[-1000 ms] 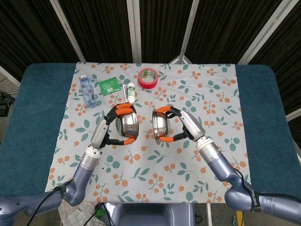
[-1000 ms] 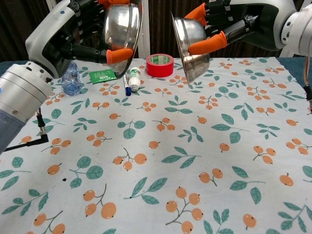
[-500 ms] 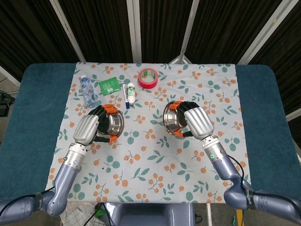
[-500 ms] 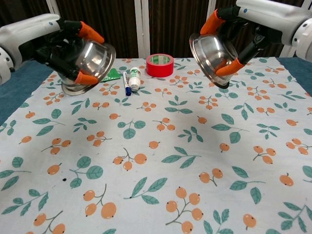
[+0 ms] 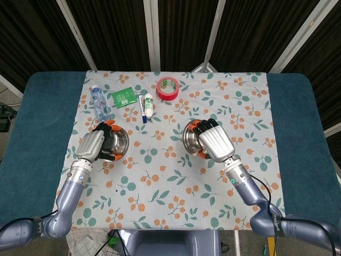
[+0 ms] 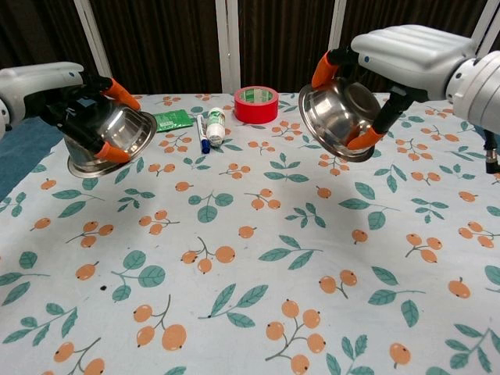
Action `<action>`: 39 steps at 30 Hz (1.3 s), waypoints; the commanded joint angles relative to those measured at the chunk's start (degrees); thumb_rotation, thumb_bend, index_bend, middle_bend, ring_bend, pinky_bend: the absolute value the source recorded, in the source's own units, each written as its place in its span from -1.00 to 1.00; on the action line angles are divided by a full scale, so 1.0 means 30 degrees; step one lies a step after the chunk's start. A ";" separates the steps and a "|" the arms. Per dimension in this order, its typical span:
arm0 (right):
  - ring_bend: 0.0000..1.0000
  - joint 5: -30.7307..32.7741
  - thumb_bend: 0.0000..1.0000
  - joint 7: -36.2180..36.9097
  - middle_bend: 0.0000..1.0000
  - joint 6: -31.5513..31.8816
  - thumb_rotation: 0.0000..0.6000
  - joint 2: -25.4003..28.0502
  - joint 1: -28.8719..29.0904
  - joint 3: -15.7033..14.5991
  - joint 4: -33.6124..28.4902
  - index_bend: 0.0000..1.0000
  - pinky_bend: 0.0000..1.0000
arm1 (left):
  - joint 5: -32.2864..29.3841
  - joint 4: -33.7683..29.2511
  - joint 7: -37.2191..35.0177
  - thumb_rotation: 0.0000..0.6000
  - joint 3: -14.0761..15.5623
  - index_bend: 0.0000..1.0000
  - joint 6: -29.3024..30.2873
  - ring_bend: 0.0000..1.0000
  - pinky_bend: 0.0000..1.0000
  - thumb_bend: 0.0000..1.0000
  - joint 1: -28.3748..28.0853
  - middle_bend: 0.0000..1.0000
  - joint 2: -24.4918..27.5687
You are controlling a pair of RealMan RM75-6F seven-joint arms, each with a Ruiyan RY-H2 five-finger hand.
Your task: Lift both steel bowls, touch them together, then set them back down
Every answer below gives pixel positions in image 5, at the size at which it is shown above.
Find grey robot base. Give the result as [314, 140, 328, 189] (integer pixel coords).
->
[119, 229, 222, 256]

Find teal table cover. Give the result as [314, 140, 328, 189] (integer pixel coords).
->
[0, 71, 341, 231]

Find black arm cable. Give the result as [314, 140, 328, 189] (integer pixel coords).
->
[0, 209, 59, 234]
[248, 173, 337, 256]

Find dark folding screen white frame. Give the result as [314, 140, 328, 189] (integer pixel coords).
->
[0, 0, 341, 150]

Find green sachet packet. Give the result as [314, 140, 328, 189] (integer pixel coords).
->
[111, 87, 137, 109]

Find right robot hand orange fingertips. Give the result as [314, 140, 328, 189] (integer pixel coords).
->
[190, 118, 236, 163]

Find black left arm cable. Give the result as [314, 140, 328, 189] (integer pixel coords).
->
[0, 209, 59, 234]

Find white checked cloth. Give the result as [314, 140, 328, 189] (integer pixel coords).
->
[65, 229, 110, 256]

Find steel bowl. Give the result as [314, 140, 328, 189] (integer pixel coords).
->
[102, 124, 130, 163]
[182, 119, 214, 158]

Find white blue marker pen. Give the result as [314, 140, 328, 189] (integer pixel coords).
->
[137, 93, 148, 124]

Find small white tube bottle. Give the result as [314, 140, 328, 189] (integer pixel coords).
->
[143, 93, 155, 119]

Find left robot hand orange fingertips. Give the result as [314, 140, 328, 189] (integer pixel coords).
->
[75, 119, 125, 164]

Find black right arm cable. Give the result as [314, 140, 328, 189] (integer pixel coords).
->
[248, 173, 337, 256]

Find floral tablecloth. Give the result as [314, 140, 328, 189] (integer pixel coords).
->
[49, 69, 288, 231]

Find black power strip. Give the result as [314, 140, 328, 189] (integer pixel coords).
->
[0, 103, 17, 132]

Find red tape roll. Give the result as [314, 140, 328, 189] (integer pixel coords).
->
[156, 77, 180, 101]

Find clear plastic water bottle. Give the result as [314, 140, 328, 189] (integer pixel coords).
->
[90, 84, 111, 123]

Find white table leg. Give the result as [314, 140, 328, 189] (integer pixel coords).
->
[233, 230, 241, 256]

